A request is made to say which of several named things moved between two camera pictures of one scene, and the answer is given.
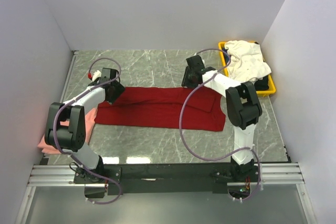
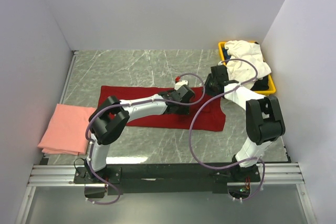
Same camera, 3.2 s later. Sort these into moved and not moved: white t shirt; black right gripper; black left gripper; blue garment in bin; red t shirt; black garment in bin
Moved: black right gripper; black left gripper
Not moved: black garment in bin; blue garment in bin; white t shirt; red t shirt
